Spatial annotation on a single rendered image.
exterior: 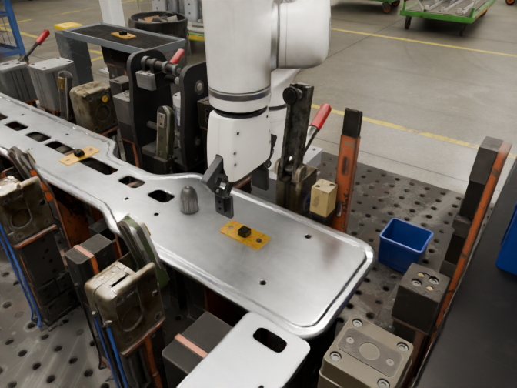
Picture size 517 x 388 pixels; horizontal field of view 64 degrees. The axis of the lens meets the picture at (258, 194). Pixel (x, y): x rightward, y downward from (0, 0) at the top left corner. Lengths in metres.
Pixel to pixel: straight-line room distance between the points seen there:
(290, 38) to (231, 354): 0.39
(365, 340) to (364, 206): 0.86
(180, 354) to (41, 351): 0.49
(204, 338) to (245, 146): 0.26
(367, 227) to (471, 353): 0.73
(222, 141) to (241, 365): 0.28
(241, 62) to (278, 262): 0.31
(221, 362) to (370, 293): 0.58
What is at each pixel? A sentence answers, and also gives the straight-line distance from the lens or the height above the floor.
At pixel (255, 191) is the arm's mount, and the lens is 1.32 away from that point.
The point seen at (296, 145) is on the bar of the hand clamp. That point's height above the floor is 1.12.
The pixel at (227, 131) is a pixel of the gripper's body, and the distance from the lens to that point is 0.56.
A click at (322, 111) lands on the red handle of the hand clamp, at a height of 1.14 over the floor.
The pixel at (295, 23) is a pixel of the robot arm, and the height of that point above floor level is 1.35.
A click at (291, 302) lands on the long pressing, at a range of 0.60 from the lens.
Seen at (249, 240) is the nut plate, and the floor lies 1.00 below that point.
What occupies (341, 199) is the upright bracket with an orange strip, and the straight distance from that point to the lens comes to 0.75.
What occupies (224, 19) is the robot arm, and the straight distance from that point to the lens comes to 0.52.
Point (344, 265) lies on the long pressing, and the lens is 0.67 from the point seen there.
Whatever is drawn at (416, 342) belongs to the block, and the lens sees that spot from 0.61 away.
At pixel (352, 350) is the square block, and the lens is 0.49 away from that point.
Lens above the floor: 1.45
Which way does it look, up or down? 34 degrees down
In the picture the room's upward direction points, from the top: straight up
